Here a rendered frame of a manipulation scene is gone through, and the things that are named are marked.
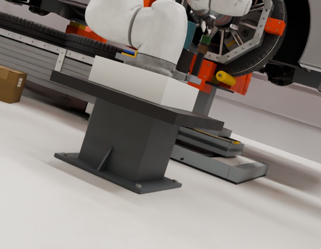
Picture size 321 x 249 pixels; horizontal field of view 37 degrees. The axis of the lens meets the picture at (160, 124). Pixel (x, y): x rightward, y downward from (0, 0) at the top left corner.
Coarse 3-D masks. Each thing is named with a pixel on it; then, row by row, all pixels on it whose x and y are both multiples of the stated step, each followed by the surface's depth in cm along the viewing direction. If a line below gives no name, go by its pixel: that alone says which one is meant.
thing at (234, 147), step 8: (184, 128) 279; (192, 128) 284; (184, 136) 278; (192, 136) 277; (200, 136) 275; (208, 136) 273; (216, 136) 279; (200, 144) 275; (208, 144) 273; (216, 144) 271; (224, 144) 269; (232, 144) 273; (240, 144) 291; (216, 152) 271; (224, 152) 269; (232, 152) 279; (240, 152) 298
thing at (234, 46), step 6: (252, 12) 317; (258, 12) 315; (240, 18) 320; (246, 18) 318; (252, 18) 317; (258, 18) 315; (252, 24) 312; (240, 30) 315; (252, 30) 312; (240, 36) 314; (252, 36) 312; (228, 42) 322; (240, 42) 315; (228, 48) 322; (234, 48) 320
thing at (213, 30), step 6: (186, 6) 288; (252, 6) 275; (258, 6) 276; (186, 12) 290; (192, 18) 300; (198, 24) 287; (228, 24) 284; (240, 24) 278; (246, 24) 276; (216, 30) 283; (222, 30) 281; (228, 30) 282; (234, 30) 279; (210, 36) 284; (222, 36) 281; (234, 36) 278; (192, 42) 286; (198, 42) 304; (222, 42) 281; (222, 48) 281; (222, 54) 282
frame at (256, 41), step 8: (184, 0) 281; (264, 0) 262; (264, 8) 262; (272, 8) 264; (264, 16) 262; (264, 24) 262; (256, 32) 263; (264, 32) 266; (256, 40) 263; (192, 48) 276; (240, 48) 266; (248, 48) 264; (208, 56) 273; (216, 56) 271; (224, 56) 269; (232, 56) 268; (240, 56) 272; (224, 64) 275
